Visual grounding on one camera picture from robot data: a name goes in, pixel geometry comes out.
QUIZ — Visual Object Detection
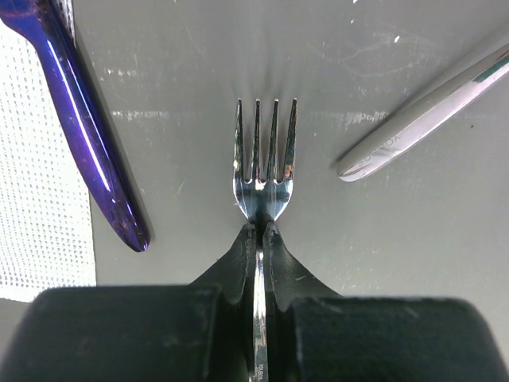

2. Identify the clear mesh zip pouch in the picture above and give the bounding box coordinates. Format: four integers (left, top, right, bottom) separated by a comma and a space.
1, 25, 96, 302

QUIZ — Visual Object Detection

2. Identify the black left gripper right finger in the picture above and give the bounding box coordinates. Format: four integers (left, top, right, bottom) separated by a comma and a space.
262, 223, 508, 381

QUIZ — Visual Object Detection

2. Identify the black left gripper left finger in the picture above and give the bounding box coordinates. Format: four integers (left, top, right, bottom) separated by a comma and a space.
7, 224, 256, 381

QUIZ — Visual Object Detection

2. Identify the silver fork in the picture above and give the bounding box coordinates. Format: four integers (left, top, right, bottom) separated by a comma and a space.
233, 99, 297, 381

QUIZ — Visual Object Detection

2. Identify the dark blue table knife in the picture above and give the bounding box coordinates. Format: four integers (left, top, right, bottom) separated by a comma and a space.
1, 1, 150, 252

